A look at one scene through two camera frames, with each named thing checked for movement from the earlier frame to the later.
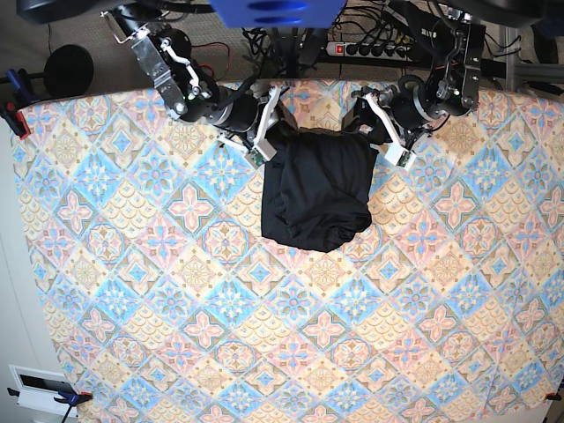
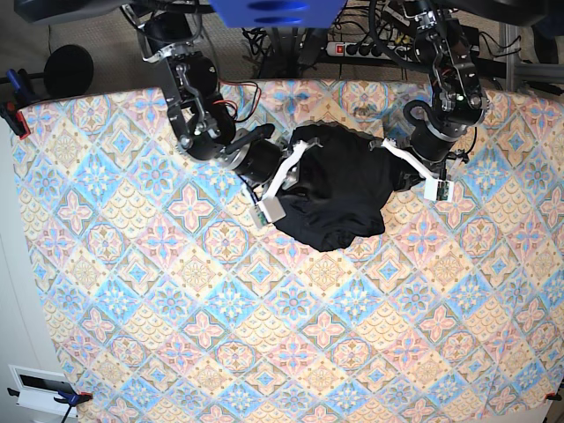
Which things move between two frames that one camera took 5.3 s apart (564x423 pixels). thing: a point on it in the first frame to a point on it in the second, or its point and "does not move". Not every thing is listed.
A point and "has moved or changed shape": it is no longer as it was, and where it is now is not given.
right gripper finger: (359, 113) to (406, 180)
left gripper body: (242, 132) to (270, 208)
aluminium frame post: (516, 71) does not move
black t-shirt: (317, 195) has moved or changed shape
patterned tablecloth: (168, 304) does not move
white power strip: (369, 50) does not move
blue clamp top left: (18, 80) does not move
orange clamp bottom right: (552, 396) does not move
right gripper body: (400, 105) to (437, 174)
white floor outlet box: (39, 389) does not move
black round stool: (68, 70) does not move
